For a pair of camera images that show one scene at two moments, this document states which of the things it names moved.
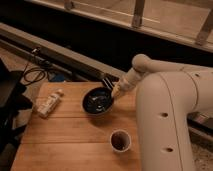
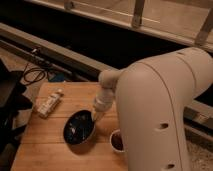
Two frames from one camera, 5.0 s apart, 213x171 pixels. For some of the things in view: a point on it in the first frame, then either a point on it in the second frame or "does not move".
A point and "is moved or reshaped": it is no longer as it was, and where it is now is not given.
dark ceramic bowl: x=97 y=101 is moved or reshaped
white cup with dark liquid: x=120 y=140 does not move
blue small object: x=59 y=77 does not move
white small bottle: x=49 y=103 does not move
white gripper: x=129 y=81 -> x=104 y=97
